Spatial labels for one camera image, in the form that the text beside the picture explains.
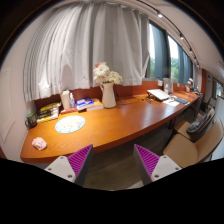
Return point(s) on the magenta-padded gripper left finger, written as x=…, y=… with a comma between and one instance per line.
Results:
x=59, y=165

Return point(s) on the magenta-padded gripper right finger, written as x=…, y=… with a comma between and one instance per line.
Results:
x=165, y=166

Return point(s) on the pink computer mouse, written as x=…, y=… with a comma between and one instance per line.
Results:
x=39, y=143

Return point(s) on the round light blue mouse pad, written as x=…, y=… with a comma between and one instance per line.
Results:
x=70, y=124

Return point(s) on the yellow and white book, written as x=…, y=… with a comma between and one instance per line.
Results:
x=48, y=119

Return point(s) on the beige chair with grey cushion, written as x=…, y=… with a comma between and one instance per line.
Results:
x=196, y=128

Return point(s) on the thick black book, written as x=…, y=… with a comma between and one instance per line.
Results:
x=48, y=115

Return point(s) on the dark mug with green inside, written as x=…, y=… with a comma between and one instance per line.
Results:
x=31, y=120

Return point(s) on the thin black book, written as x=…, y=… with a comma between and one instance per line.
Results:
x=48, y=112

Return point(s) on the red-brown book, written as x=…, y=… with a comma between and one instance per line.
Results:
x=68, y=111

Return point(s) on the black and yellow cover book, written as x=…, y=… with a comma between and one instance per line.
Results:
x=50, y=106

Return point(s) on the white paper sheet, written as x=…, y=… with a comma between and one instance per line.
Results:
x=171, y=102

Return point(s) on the cream lidded tumbler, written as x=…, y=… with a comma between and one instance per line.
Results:
x=65, y=100

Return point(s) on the blue book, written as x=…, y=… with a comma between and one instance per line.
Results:
x=84, y=102

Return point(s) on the black notebook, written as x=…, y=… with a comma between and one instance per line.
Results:
x=182, y=100

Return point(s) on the dark office chair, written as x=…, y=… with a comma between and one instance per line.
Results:
x=196, y=105

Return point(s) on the orange book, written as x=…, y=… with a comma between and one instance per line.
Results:
x=97, y=105

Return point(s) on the white laptop on stand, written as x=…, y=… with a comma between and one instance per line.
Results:
x=158, y=94

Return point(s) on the white pitcher vase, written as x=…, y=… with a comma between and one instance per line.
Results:
x=108, y=96

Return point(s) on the white flower bouquet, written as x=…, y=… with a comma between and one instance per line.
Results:
x=106, y=74

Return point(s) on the window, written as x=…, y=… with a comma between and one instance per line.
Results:
x=173, y=60

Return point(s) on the dark grey curtain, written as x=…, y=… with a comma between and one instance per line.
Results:
x=160, y=53

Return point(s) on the white curtain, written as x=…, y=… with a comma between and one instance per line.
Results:
x=83, y=46

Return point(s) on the ceiling track lights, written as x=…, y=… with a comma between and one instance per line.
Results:
x=181, y=35

